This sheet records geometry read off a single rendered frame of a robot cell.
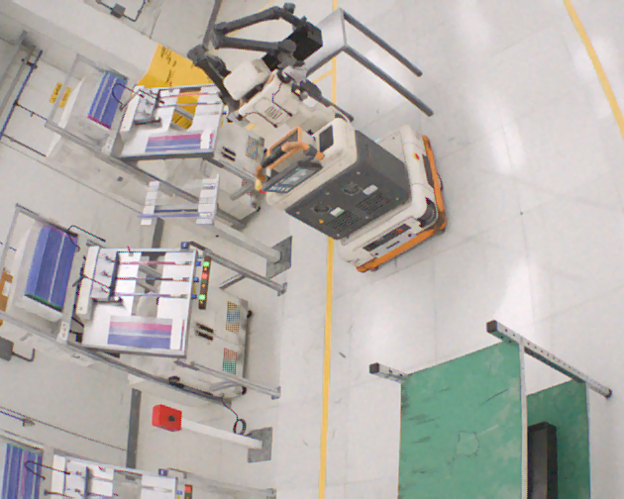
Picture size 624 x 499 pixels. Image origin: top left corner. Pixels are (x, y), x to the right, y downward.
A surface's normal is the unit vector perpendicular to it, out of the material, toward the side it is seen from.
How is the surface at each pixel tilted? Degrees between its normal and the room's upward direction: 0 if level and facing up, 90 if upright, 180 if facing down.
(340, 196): 90
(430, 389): 0
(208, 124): 44
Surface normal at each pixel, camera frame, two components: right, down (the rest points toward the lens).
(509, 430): -0.72, -0.38
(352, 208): 0.02, 0.83
